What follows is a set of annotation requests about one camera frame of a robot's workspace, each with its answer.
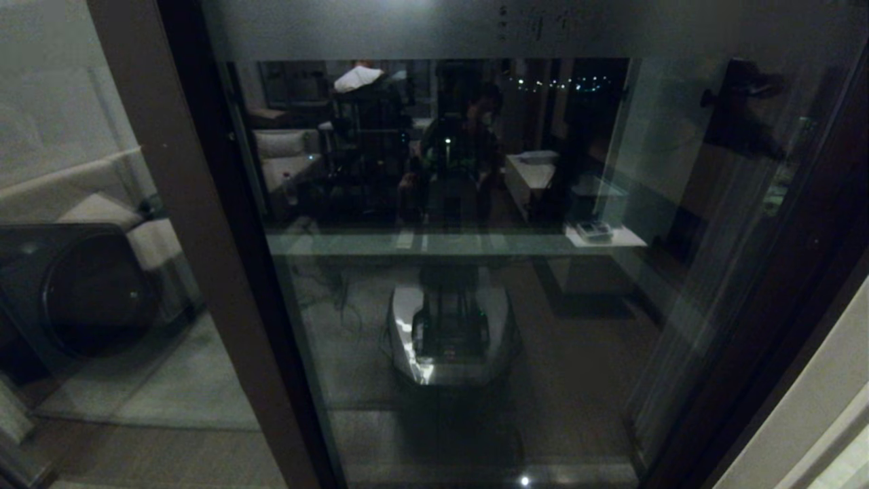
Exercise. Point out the brown framed sliding glass door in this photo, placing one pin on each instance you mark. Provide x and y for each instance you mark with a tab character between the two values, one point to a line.
543	326

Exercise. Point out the brown framed fixed glass panel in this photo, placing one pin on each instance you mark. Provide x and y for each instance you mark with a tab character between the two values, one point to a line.
197	238

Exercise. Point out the dark brown door jamb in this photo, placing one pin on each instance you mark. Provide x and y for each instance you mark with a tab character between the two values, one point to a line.
767	407

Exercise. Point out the pale wall trim strip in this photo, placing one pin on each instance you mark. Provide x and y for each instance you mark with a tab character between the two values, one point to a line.
831	451

